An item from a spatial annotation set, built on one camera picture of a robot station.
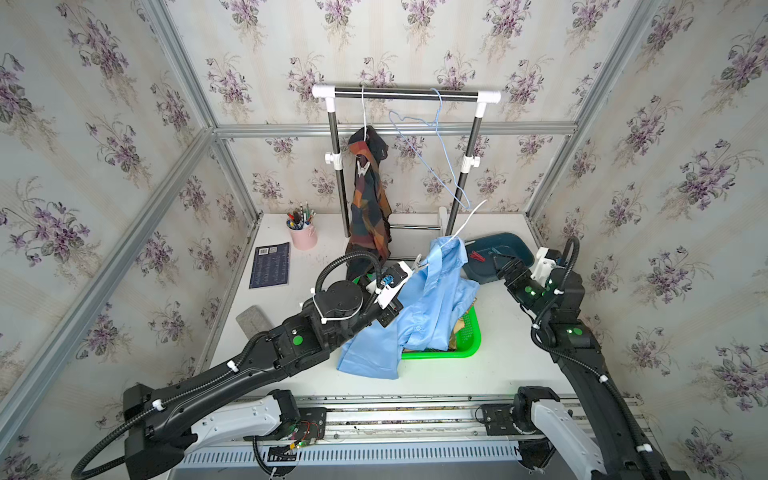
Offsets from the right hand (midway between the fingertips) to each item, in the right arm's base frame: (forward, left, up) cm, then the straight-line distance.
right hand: (502, 264), depth 75 cm
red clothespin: (+21, -2, -23) cm, 31 cm away
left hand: (-10, +26, +10) cm, 29 cm away
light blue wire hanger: (+49, +22, +4) cm, 54 cm away
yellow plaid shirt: (-9, +10, -16) cm, 21 cm away
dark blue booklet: (+14, +72, -23) cm, 77 cm away
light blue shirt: (-7, +18, -7) cm, 21 cm away
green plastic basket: (-12, +7, -20) cm, 25 cm away
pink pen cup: (+23, +60, -15) cm, 66 cm away
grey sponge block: (-8, +70, -20) cm, 74 cm away
